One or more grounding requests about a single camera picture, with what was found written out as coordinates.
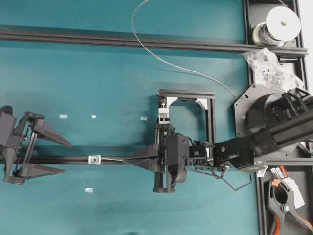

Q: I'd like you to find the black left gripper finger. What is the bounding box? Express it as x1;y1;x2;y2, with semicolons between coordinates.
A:
18;163;65;180
33;119;71;147

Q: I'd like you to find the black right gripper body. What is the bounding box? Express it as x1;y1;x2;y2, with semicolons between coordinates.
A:
153;124;190;193

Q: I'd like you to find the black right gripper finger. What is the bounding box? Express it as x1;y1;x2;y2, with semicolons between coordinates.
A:
127;144;159;159
125;159;161;172

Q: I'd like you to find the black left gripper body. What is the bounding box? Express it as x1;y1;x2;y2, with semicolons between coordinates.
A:
0;106;44;184

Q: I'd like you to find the grey steel wire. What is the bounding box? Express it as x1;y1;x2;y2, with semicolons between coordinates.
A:
100;0;237;162

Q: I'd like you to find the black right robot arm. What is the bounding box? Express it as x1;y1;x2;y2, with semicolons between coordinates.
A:
124;85;313;193

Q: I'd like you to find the white clamp fixture with screw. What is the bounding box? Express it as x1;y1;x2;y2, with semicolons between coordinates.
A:
157;96;170;124

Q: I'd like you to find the red white label pack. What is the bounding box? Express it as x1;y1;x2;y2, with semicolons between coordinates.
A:
270;166;305;209

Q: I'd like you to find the orange black spring clamp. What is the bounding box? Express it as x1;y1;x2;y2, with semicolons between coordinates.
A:
265;179;313;235

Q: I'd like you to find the clear plastic bag of hardware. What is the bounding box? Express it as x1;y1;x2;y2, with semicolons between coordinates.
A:
242;48;304;92

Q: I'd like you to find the long black aluminium rail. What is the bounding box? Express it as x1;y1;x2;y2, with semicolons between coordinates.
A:
0;153;157;166

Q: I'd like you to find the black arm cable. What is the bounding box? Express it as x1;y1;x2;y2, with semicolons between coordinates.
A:
193;161;254;192

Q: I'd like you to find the silver corner bracket fitting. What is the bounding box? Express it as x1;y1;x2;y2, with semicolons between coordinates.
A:
88;155;102;165

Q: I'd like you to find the small black extrusion frame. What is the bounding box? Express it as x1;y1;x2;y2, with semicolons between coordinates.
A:
158;89;216;143

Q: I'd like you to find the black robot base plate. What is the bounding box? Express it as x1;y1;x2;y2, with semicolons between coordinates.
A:
233;84;275;137

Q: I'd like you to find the upper black aluminium rail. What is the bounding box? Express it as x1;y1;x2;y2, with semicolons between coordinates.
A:
0;23;309;56

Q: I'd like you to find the black base frame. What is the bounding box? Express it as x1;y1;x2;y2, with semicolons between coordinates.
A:
234;0;313;235

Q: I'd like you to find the white wire spool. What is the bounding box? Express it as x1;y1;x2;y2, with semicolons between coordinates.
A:
252;6;301;47

